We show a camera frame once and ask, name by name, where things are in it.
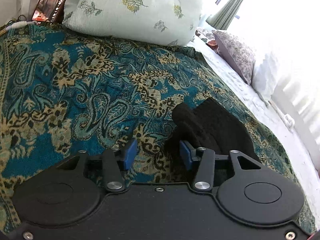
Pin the white pillow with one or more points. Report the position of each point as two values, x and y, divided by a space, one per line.
267 73

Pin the grey-green left curtain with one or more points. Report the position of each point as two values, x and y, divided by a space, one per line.
223 18

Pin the printed picture book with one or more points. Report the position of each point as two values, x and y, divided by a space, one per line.
47 10

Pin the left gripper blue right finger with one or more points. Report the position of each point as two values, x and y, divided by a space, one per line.
201 164

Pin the white bed sheet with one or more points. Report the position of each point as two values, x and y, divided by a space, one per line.
267 113

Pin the teal paisley bedspread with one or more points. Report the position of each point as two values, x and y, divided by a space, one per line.
62 92

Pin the purple floral pillow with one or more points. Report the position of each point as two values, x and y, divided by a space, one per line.
236 53

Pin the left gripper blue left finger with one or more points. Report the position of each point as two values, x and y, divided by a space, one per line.
114 162

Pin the black pants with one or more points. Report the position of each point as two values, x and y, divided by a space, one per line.
208 125

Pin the white floral duvet bundle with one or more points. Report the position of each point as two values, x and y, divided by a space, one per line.
163 22

